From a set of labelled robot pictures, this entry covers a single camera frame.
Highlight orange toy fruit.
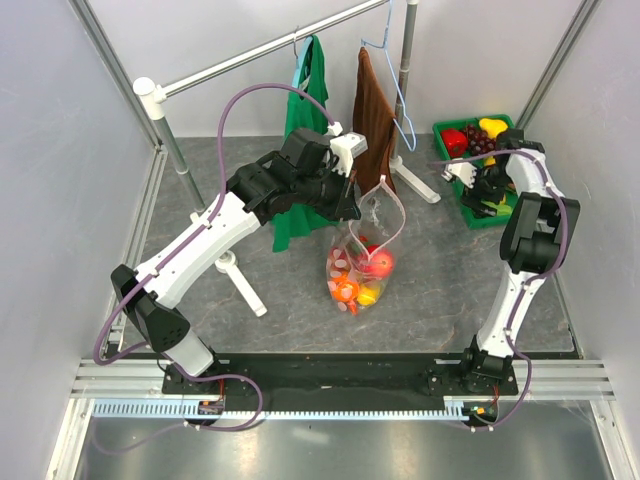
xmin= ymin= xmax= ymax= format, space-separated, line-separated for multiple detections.
xmin=328 ymin=277 xmax=360 ymax=303

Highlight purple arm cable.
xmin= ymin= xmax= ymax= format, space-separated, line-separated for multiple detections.
xmin=92 ymin=83 xmax=344 ymax=454
xmin=427 ymin=149 xmax=571 ymax=434

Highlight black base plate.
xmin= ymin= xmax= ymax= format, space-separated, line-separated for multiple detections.
xmin=160 ymin=351 xmax=519 ymax=401

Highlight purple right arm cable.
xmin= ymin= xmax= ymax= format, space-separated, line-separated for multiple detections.
xmin=427 ymin=149 xmax=571 ymax=434

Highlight yellow toy pear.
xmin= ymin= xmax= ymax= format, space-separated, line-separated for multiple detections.
xmin=478 ymin=117 xmax=509 ymax=140

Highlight grey slotted cable duct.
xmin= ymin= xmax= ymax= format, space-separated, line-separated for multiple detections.
xmin=92 ymin=399 xmax=473 ymax=422

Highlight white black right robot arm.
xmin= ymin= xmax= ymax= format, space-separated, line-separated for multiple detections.
xmin=457 ymin=128 xmax=581 ymax=394

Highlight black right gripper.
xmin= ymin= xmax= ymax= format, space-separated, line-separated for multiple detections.
xmin=459 ymin=163 xmax=512 ymax=220

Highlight dark red toy grapes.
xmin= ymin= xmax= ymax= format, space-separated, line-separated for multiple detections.
xmin=460 ymin=124 xmax=495 ymax=156

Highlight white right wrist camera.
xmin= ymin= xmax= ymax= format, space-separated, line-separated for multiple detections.
xmin=442 ymin=162 xmax=477 ymax=189

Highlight green plastic tray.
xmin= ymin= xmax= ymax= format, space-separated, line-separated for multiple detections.
xmin=432 ymin=114 xmax=517 ymax=229

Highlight brown towel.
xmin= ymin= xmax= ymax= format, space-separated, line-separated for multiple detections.
xmin=352 ymin=47 xmax=396 ymax=195

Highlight green shirt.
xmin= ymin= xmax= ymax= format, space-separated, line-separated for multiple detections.
xmin=272 ymin=35 xmax=334 ymax=253

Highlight green toy cucumber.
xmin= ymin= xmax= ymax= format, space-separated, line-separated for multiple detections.
xmin=481 ymin=201 xmax=512 ymax=217

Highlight yellow toy corn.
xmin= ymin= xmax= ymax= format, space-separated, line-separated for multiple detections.
xmin=356 ymin=284 xmax=382 ymax=307

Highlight red toy chili pepper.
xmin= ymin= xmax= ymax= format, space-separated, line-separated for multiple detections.
xmin=347 ymin=300 xmax=358 ymax=316

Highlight light blue wire hanger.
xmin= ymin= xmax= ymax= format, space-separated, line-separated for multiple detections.
xmin=360 ymin=1 xmax=419 ymax=152

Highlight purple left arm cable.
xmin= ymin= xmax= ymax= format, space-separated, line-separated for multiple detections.
xmin=92 ymin=83 xmax=344 ymax=454

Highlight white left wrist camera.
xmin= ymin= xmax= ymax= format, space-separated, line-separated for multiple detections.
xmin=327 ymin=122 xmax=368 ymax=177

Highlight red toy bell pepper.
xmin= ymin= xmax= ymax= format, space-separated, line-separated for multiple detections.
xmin=440 ymin=128 xmax=468 ymax=158

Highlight red toy cherries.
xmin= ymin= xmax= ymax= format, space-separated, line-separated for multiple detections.
xmin=326 ymin=239 xmax=367 ymax=281

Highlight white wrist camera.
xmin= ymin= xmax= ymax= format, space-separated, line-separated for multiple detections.
xmin=327 ymin=122 xmax=368 ymax=177
xmin=442 ymin=162 xmax=477 ymax=189

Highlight clear pink-dotted zip bag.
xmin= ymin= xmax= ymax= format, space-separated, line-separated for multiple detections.
xmin=326 ymin=175 xmax=406 ymax=316

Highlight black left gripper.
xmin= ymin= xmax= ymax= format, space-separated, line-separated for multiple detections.
xmin=295 ymin=162 xmax=361 ymax=224

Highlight red toy apple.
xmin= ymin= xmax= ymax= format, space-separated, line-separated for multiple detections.
xmin=360 ymin=245 xmax=395 ymax=279

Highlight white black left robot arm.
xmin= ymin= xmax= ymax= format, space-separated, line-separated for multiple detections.
xmin=111 ymin=128 xmax=367 ymax=393

